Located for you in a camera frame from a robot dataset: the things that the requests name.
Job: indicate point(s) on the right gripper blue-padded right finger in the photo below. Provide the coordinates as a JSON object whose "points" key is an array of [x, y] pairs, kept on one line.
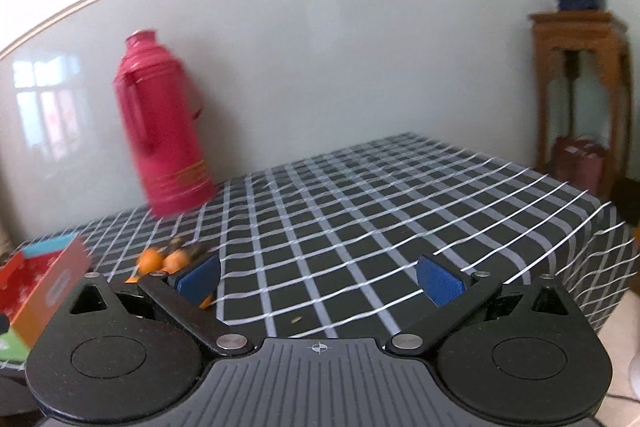
{"points": [[457, 296]]}

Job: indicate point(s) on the red cardboard tray box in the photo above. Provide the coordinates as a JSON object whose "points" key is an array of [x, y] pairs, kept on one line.
{"points": [[34, 282]]}

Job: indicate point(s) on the wooden plant stand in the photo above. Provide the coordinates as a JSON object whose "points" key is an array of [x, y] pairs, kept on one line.
{"points": [[584, 85]]}

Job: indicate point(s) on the dark red bag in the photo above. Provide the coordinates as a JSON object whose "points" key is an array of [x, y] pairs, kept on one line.
{"points": [[579, 162]]}

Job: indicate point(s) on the orange tangerine back left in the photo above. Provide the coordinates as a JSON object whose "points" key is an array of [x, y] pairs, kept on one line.
{"points": [[176, 261]]}

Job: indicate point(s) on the black white checkered tablecloth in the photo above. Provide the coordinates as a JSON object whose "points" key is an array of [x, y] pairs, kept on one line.
{"points": [[327, 246]]}

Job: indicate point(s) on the red thermos flask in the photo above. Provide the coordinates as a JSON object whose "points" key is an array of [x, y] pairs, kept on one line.
{"points": [[159, 106]]}

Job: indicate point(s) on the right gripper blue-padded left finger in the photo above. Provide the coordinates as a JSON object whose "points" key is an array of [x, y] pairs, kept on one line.
{"points": [[178, 298]]}

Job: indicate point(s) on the orange tangerine near box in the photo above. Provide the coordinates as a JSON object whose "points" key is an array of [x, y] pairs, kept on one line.
{"points": [[150, 260]]}

